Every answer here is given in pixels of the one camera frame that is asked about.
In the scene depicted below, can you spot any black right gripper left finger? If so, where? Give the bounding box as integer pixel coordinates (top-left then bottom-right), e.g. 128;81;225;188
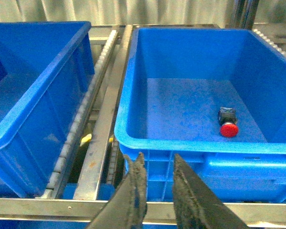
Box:
86;152;147;229

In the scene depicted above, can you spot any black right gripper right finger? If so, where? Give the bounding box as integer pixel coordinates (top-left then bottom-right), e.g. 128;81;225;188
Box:
173;154;249;229

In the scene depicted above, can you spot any red mushroom push button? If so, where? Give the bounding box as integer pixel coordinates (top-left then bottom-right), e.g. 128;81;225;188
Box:
217;107;239;138

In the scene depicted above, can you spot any white roller track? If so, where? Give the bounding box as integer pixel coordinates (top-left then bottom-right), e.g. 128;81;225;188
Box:
39;30;118;199

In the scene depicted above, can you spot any blue right plastic bin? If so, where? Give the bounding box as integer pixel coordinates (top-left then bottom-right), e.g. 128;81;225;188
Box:
114;28;286;203

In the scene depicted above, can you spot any blue plastic bin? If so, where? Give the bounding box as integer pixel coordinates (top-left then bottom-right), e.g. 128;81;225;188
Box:
0;21;94;198
114;28;286;203

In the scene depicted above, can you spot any metal front shelf beam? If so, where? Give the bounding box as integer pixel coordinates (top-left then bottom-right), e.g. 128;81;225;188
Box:
0;198;286;228

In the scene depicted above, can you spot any blue left plastic bin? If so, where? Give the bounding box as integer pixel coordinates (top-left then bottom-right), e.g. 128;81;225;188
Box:
0;21;94;198

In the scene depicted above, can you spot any metal centre rail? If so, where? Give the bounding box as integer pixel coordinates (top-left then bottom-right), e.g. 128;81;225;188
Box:
73;25;133;201

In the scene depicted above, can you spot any yellow tag below rail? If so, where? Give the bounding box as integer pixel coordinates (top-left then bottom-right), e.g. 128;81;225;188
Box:
80;134;92;146

